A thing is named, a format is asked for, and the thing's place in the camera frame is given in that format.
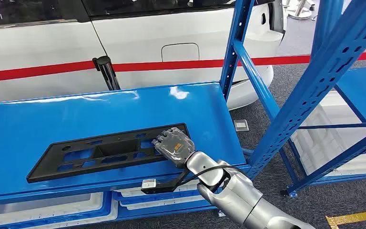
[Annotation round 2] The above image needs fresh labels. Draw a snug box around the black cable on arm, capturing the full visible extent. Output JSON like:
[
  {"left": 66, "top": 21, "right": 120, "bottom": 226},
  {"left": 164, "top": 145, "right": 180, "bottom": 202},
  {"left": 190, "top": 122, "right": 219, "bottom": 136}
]
[{"left": 176, "top": 165, "right": 244, "bottom": 187}]

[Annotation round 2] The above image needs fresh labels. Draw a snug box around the red barrier belt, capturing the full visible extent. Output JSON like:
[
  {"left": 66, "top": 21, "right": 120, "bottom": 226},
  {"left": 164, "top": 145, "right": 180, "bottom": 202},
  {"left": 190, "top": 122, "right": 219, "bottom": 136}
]
[{"left": 0, "top": 50, "right": 366, "bottom": 84}]

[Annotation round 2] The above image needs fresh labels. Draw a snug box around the yellow floor tape square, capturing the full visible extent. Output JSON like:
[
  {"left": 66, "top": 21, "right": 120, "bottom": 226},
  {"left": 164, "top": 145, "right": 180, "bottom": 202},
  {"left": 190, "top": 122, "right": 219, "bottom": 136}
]
[{"left": 325, "top": 208, "right": 366, "bottom": 229}]

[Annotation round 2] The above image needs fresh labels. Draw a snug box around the white car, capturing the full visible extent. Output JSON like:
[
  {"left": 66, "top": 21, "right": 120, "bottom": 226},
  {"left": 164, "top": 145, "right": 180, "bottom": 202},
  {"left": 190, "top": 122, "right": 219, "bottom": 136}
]
[{"left": 0, "top": 0, "right": 287, "bottom": 111}]

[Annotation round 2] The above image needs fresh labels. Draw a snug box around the silver chair base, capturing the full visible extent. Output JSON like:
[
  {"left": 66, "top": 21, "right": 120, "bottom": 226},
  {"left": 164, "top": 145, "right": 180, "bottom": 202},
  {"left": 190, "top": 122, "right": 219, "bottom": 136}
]
[{"left": 282, "top": 0, "right": 318, "bottom": 21}]

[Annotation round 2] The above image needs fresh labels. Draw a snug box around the black stanchion post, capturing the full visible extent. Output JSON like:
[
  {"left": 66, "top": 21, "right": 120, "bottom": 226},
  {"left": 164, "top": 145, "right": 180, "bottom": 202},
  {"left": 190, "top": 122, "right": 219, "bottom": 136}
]
[{"left": 92, "top": 55, "right": 121, "bottom": 91}]

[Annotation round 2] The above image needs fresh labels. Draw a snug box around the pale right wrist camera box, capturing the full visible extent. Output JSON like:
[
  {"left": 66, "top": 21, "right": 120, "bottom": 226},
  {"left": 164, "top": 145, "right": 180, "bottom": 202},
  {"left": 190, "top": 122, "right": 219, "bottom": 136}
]
[{"left": 141, "top": 178, "right": 157, "bottom": 189}]

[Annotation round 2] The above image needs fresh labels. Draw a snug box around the blue plastic bin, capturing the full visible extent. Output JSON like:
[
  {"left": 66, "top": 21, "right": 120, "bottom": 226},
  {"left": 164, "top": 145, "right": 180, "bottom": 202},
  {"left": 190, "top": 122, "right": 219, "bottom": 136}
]
[
  {"left": 112, "top": 189, "right": 204, "bottom": 205},
  {"left": 0, "top": 191, "right": 113, "bottom": 229}
]

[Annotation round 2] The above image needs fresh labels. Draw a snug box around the black right wrist camera bracket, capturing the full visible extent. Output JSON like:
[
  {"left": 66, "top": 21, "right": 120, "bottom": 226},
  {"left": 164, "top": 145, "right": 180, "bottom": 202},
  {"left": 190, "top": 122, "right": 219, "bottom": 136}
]
[{"left": 141, "top": 169, "right": 192, "bottom": 195}]

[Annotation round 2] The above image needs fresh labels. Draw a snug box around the silver floor socket plate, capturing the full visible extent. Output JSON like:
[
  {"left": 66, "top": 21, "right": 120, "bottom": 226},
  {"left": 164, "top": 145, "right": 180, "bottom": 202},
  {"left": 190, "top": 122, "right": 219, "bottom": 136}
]
[{"left": 233, "top": 119, "right": 250, "bottom": 132}]

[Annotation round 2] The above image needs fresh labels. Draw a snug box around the long black plastic panel part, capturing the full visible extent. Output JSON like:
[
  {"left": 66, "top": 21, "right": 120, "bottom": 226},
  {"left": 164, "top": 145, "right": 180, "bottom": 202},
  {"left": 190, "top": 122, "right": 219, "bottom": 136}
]
[{"left": 26, "top": 122, "right": 192, "bottom": 184}]

